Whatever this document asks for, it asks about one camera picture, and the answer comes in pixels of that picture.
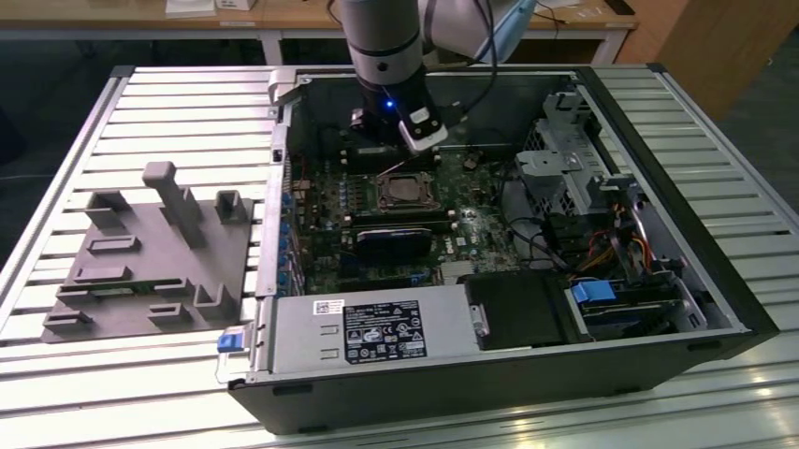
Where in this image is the silver square CPU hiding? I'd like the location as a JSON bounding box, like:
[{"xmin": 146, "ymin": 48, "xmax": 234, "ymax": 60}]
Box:
[{"xmin": 385, "ymin": 180, "xmax": 424, "ymax": 201}]

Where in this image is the black expansion slot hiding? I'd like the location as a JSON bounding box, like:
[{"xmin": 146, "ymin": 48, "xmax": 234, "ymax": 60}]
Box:
[{"xmin": 340, "ymin": 276, "xmax": 420, "ymax": 289}]

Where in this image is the black graphics card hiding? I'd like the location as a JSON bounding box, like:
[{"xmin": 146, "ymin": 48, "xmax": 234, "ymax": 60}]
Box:
[{"xmin": 352, "ymin": 227, "xmax": 433, "ymax": 261}]

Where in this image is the metal drive cage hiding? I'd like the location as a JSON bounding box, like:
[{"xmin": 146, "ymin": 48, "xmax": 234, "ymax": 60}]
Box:
[{"xmin": 514, "ymin": 91, "xmax": 644, "ymax": 216}]

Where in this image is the green motherboard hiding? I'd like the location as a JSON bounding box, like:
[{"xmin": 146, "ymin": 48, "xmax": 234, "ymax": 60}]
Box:
[{"xmin": 280, "ymin": 144, "xmax": 525, "ymax": 298}]

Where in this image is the small silver heatsink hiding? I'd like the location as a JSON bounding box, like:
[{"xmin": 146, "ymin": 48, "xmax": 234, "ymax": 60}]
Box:
[{"xmin": 438, "ymin": 261, "xmax": 476, "ymax": 282}]

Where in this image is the wooden desk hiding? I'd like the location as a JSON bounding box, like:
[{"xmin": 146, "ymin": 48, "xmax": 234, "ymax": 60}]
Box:
[{"xmin": 0, "ymin": 0, "xmax": 637, "ymax": 66}]

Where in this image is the black drive shroud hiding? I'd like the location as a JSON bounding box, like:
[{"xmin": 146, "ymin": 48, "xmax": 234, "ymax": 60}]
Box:
[{"xmin": 457, "ymin": 272, "xmax": 588, "ymax": 351}]

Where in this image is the grey parts rack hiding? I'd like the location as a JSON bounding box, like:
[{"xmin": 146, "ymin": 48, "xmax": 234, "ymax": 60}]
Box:
[{"xmin": 37, "ymin": 161, "xmax": 258, "ymax": 345}]

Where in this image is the grey power supply unit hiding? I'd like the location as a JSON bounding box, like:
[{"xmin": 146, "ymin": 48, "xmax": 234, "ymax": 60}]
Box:
[{"xmin": 261, "ymin": 283, "xmax": 485, "ymax": 375}]

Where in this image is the hard disk in blue carrier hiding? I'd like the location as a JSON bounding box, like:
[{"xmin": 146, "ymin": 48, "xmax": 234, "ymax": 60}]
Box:
[{"xmin": 568, "ymin": 278, "xmax": 685, "ymax": 340}]

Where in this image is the blue case latch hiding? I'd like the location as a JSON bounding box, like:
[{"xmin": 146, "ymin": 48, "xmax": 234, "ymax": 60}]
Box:
[{"xmin": 216, "ymin": 326, "xmax": 245, "ymax": 355}]

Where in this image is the wooden cabinet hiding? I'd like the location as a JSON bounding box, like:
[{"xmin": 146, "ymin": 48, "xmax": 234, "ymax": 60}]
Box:
[{"xmin": 613, "ymin": 0, "xmax": 799, "ymax": 121}]

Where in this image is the black open PC case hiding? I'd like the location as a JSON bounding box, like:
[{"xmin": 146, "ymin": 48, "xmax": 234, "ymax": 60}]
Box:
[{"xmin": 224, "ymin": 63, "xmax": 781, "ymax": 435}]

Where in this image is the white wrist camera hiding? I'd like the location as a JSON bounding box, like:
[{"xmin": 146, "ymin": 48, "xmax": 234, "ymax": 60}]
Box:
[{"xmin": 397, "ymin": 106, "xmax": 450, "ymax": 153}]

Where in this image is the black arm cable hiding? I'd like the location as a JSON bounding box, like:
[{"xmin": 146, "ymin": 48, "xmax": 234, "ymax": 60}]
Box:
[{"xmin": 457, "ymin": 0, "xmax": 501, "ymax": 123}]

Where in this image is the black wire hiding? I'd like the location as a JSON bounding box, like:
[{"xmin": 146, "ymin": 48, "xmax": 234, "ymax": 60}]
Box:
[{"xmin": 504, "ymin": 214, "xmax": 573, "ymax": 272}]

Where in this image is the coloured power wire bundle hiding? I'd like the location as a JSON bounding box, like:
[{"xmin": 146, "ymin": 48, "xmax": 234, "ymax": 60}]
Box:
[{"xmin": 576, "ymin": 231, "xmax": 653, "ymax": 277}]

